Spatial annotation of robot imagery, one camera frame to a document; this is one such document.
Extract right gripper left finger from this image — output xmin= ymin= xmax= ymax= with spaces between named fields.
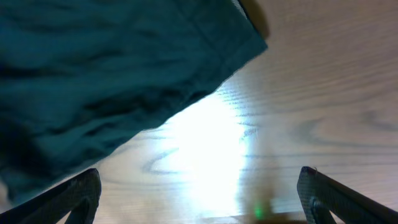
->
xmin=1 ymin=169 xmax=101 ymax=224

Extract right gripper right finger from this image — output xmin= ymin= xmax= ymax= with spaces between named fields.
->
xmin=297 ymin=167 xmax=397 ymax=224

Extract black shorts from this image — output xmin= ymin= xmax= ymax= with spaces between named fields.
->
xmin=1 ymin=0 xmax=267 ymax=204

